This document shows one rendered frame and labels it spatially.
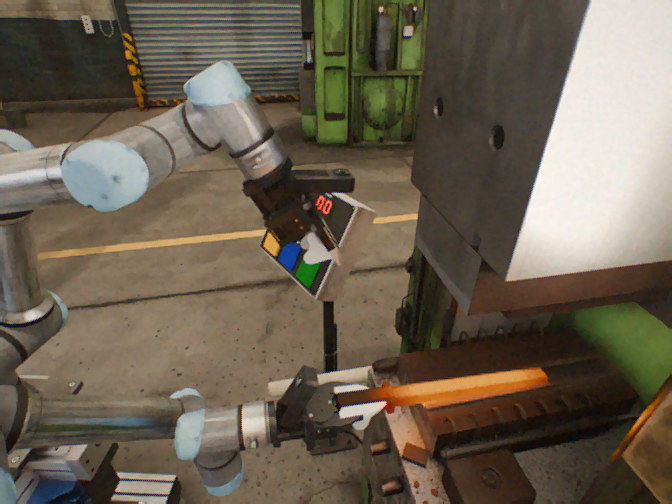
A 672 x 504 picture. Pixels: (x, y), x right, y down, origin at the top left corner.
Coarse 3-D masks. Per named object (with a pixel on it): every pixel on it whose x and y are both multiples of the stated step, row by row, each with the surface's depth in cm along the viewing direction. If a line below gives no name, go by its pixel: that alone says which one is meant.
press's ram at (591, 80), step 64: (448, 0) 48; (512, 0) 36; (576, 0) 29; (640, 0) 29; (448, 64) 49; (512, 64) 37; (576, 64) 31; (640, 64) 32; (448, 128) 51; (512, 128) 38; (576, 128) 34; (640, 128) 35; (448, 192) 53; (512, 192) 39; (576, 192) 38; (640, 192) 39; (512, 256) 41; (576, 256) 42; (640, 256) 44
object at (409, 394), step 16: (384, 384) 71; (416, 384) 72; (432, 384) 72; (448, 384) 73; (464, 384) 73; (480, 384) 73; (496, 384) 73; (512, 384) 74; (528, 384) 75; (352, 400) 68; (368, 400) 68; (384, 400) 69; (400, 400) 70; (416, 400) 70; (432, 400) 71
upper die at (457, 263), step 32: (448, 224) 54; (448, 256) 55; (480, 256) 47; (448, 288) 56; (480, 288) 49; (512, 288) 50; (544, 288) 52; (576, 288) 53; (608, 288) 54; (640, 288) 56
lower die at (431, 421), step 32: (416, 352) 84; (448, 352) 84; (480, 352) 84; (512, 352) 83; (544, 352) 83; (576, 352) 83; (544, 384) 75; (576, 384) 76; (608, 384) 76; (416, 416) 77; (480, 416) 70; (512, 416) 70; (544, 416) 70; (576, 416) 73
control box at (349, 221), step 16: (336, 208) 102; (352, 208) 98; (368, 208) 101; (336, 224) 101; (352, 224) 98; (368, 224) 102; (336, 240) 100; (352, 240) 101; (272, 256) 119; (352, 256) 103; (288, 272) 112; (320, 272) 102; (336, 272) 102; (304, 288) 106; (320, 288) 102; (336, 288) 105
